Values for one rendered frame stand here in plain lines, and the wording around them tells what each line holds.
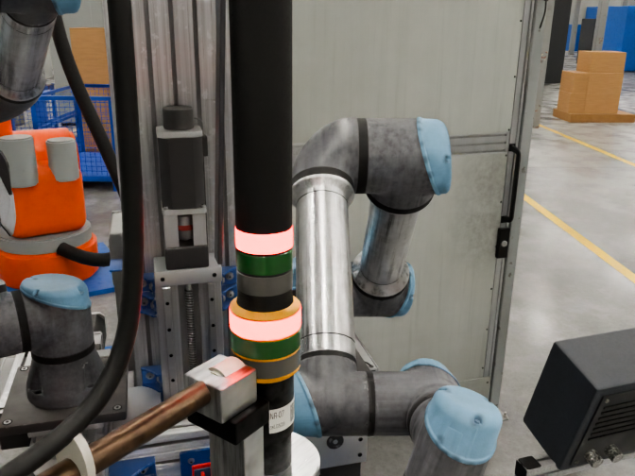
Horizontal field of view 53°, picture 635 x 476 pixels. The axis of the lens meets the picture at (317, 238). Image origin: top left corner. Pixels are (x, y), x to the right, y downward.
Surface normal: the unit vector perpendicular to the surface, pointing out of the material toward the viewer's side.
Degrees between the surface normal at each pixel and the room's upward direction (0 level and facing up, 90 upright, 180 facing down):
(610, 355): 15
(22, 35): 144
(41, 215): 90
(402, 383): 24
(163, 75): 90
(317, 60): 90
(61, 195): 90
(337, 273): 44
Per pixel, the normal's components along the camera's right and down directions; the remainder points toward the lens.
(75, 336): 0.73, 0.23
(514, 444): 0.01, -0.95
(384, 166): 0.03, 0.38
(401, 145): 0.03, -0.14
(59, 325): 0.53, 0.29
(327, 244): 0.14, -0.56
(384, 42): 0.33, 0.31
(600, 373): 0.10, -0.83
